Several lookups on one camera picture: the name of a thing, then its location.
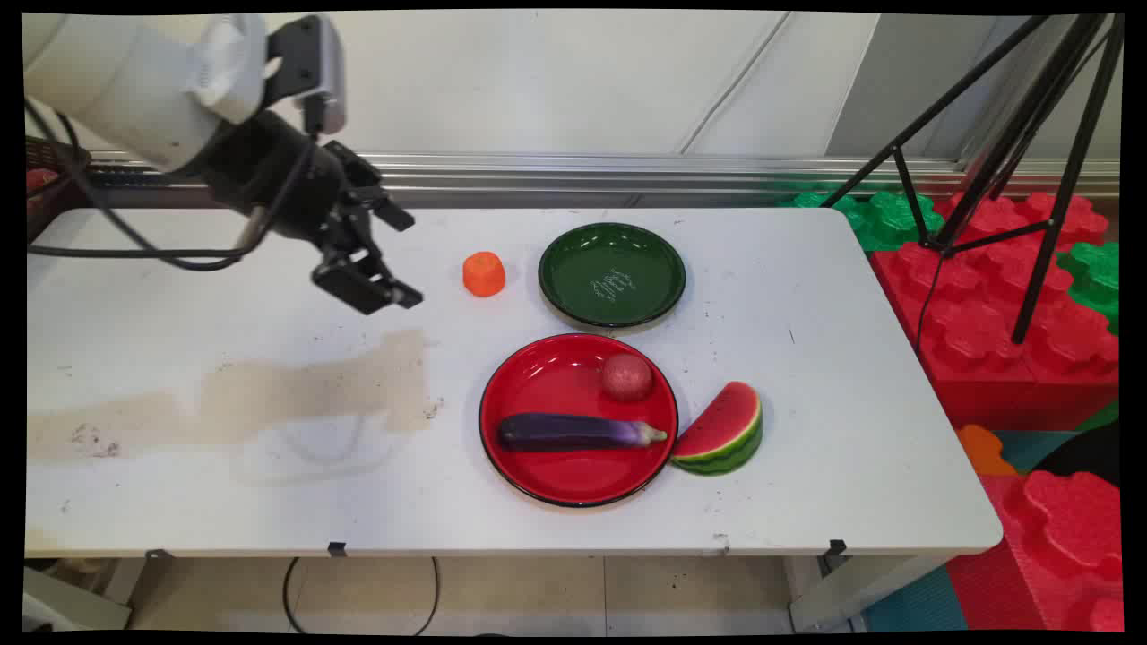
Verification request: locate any orange toy fruit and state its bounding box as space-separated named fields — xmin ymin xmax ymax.
xmin=462 ymin=251 xmax=507 ymax=298

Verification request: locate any aluminium rail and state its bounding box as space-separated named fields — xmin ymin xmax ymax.
xmin=88 ymin=150 xmax=1121 ymax=210

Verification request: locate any black floor cable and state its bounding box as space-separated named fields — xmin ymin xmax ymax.
xmin=282 ymin=556 xmax=441 ymax=636

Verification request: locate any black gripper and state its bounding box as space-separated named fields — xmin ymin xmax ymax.
xmin=191 ymin=109 xmax=425 ymax=317

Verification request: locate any black tripod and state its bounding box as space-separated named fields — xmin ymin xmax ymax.
xmin=820 ymin=13 xmax=1126 ymax=347

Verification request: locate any red toy apple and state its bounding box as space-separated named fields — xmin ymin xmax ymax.
xmin=599 ymin=353 xmax=655 ymax=403

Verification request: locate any toy watermelon slice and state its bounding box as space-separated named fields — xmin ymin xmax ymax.
xmin=670 ymin=381 xmax=764 ymax=477

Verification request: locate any teal floor mat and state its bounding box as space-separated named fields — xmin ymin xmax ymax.
xmin=862 ymin=564 xmax=970 ymax=633

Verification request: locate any orange foam piece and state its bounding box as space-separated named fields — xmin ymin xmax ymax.
xmin=954 ymin=424 xmax=1019 ymax=477

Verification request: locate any dark green plate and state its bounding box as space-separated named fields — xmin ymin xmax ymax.
xmin=538 ymin=222 xmax=687 ymax=329

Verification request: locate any large red foam block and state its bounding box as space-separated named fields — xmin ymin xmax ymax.
xmin=869 ymin=191 xmax=1121 ymax=432

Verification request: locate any white table leg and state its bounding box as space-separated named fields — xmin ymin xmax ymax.
xmin=788 ymin=555 xmax=953 ymax=633

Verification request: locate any red plate with black rim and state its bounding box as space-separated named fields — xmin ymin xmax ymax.
xmin=478 ymin=333 xmax=680 ymax=509

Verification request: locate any dark wicker basket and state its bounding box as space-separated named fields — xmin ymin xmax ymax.
xmin=25 ymin=134 xmax=92 ymax=245

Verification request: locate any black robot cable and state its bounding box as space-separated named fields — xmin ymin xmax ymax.
xmin=25 ymin=206 xmax=270 ymax=262
xmin=25 ymin=94 xmax=320 ymax=273

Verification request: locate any green foam block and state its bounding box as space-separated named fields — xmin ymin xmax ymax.
xmin=1057 ymin=240 xmax=1121 ymax=334
xmin=780 ymin=188 xmax=947 ymax=254

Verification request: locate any red item in basket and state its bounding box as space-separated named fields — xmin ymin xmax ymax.
xmin=26 ymin=168 xmax=60 ymax=213

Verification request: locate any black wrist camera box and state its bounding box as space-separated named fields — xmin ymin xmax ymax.
xmin=265 ymin=15 xmax=348 ymax=137

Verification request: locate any purple toy eggplant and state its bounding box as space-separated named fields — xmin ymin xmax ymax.
xmin=496 ymin=412 xmax=669 ymax=452

